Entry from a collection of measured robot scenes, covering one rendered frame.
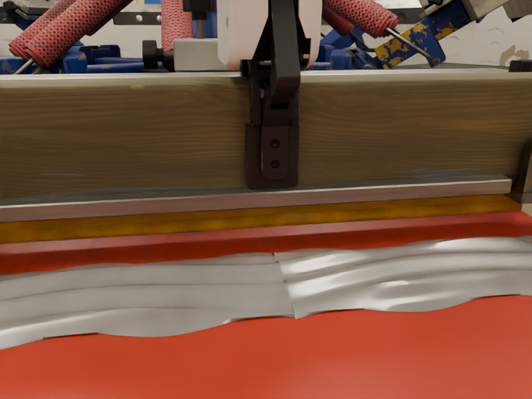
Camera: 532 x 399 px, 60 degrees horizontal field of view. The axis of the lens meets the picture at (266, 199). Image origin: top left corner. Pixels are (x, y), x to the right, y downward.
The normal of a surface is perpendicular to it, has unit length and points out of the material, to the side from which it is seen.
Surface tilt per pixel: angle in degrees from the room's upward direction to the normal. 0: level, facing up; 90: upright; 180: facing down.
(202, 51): 90
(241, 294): 32
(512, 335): 0
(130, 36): 90
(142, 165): 90
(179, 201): 90
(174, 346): 0
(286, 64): 62
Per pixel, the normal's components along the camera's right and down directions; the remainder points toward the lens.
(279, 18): 0.14, -0.15
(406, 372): 0.00, -0.94
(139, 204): 0.15, 0.34
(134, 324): 0.07, -0.48
